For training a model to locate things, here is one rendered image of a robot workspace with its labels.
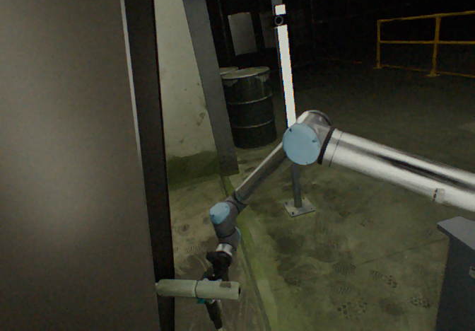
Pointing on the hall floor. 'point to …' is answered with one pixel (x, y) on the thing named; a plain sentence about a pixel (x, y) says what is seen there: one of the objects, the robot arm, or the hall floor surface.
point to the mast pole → (282, 88)
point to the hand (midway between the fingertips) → (206, 298)
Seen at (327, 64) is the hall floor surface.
